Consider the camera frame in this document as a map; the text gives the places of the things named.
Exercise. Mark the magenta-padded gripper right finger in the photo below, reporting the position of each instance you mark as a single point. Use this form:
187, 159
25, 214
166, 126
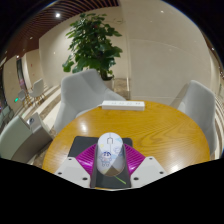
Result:
148, 170

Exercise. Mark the small white chair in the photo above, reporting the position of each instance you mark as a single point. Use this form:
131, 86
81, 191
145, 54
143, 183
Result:
37, 88

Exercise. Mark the potted green plant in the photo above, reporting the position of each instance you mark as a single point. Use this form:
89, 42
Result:
93, 43

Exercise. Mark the white power strip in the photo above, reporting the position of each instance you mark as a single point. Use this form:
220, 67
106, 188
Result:
123, 105

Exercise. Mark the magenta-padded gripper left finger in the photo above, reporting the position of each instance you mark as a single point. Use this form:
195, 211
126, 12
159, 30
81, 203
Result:
71, 170

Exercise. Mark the grey shell chair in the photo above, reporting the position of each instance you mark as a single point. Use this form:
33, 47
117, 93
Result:
18, 140
200, 108
81, 95

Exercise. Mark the black mouse pad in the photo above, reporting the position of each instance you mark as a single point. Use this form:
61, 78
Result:
82, 143

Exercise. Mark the white printed computer mouse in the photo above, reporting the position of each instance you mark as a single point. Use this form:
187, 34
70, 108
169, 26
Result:
110, 151

